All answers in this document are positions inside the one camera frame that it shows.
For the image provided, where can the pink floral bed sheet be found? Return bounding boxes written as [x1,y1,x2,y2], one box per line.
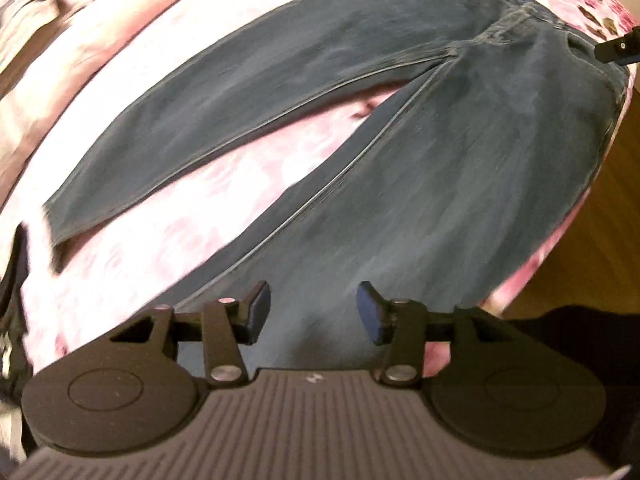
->
[0,0,640,397]

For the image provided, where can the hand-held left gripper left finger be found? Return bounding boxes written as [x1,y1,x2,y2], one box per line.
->
[107,280,272,389]

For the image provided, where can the blue denim jeans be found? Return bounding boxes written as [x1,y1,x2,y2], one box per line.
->
[41,0,629,367]

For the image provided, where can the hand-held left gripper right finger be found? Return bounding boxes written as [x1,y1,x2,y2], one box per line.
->
[355,281,522,389]

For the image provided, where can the pink and grey quilt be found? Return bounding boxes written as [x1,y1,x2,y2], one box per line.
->
[0,0,246,176]

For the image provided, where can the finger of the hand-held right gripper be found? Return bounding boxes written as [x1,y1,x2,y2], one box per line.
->
[594,29,640,66]

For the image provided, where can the dark cloth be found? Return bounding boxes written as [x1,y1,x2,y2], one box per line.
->
[0,224,34,399]

